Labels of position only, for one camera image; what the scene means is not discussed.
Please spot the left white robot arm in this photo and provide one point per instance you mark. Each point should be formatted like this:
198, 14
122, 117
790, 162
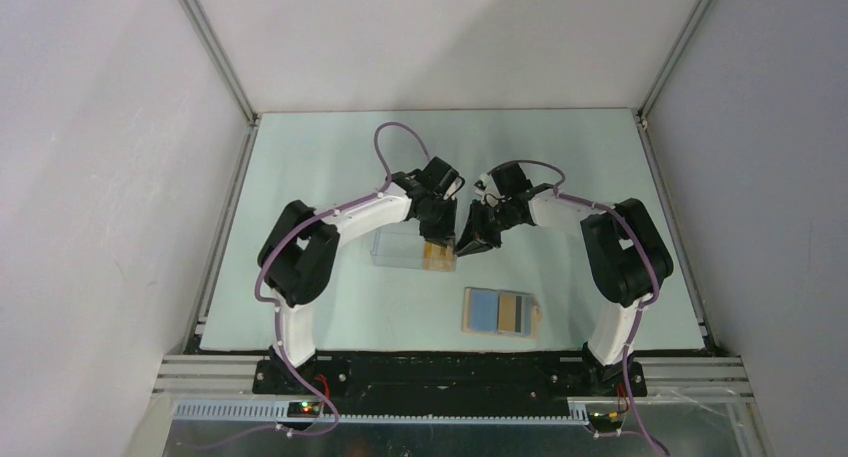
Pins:
297, 258

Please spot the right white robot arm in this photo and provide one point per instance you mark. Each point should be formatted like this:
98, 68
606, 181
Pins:
628, 259

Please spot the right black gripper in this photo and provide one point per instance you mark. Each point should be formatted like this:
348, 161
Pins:
476, 238

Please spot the tan leather card holder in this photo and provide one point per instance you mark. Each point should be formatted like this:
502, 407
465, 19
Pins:
480, 308

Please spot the clear plastic card box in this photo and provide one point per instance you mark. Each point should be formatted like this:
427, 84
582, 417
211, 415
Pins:
398, 246

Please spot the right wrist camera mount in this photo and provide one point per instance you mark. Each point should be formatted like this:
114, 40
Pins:
485, 187

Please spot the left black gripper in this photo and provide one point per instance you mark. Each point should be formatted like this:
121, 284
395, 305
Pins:
445, 233

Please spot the gold credit card in box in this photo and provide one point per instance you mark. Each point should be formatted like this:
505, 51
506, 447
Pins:
438, 257

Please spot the gold credit card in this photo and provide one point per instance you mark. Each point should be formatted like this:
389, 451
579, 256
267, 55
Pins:
438, 257
510, 313

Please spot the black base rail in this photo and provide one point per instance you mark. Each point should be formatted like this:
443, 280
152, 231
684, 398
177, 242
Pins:
450, 384

